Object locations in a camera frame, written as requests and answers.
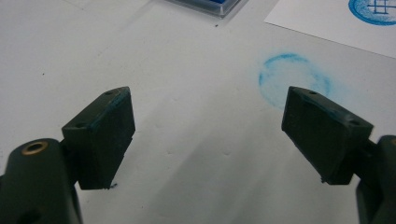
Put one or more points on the blue ink pad clear lid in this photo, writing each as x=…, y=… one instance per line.
x=214, y=5

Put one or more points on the white paper card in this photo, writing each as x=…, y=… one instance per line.
x=327, y=21

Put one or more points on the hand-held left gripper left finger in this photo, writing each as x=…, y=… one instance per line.
x=102, y=140

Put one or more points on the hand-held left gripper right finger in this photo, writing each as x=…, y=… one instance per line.
x=323, y=140

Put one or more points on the white table cover sheet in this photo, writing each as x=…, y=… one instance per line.
x=193, y=93

